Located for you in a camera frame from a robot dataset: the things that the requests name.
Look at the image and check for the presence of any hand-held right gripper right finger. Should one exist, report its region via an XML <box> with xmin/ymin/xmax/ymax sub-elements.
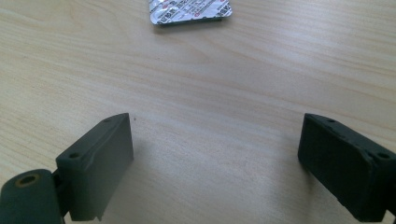
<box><xmin>297</xmin><ymin>113</ymin><xmax>396</xmax><ymax>223</ymax></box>

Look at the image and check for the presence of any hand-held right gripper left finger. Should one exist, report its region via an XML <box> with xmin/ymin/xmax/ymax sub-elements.
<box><xmin>55</xmin><ymin>112</ymin><xmax>134</xmax><ymax>222</ymax></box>

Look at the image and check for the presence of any silver pill blister pack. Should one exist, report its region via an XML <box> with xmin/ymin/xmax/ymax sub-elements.
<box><xmin>148</xmin><ymin>0</ymin><xmax>233</xmax><ymax>26</ymax></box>

